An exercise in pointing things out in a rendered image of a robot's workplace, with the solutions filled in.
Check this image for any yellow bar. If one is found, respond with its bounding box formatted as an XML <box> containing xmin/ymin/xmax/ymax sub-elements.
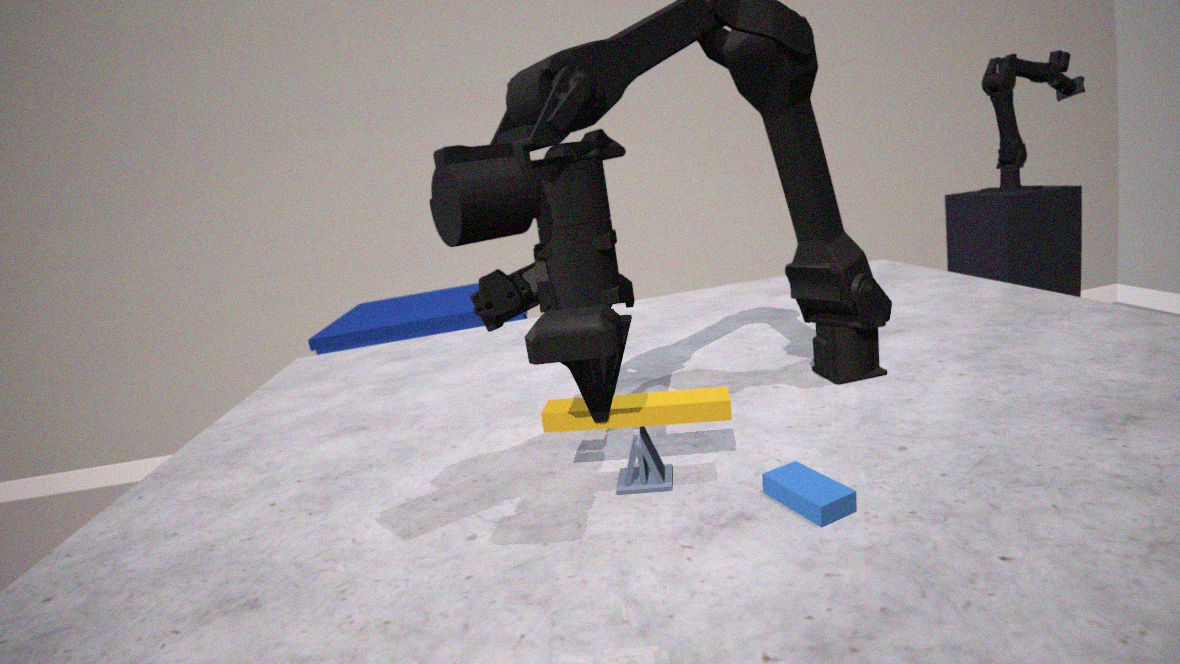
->
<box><xmin>540</xmin><ymin>386</ymin><xmax>732</xmax><ymax>432</ymax></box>

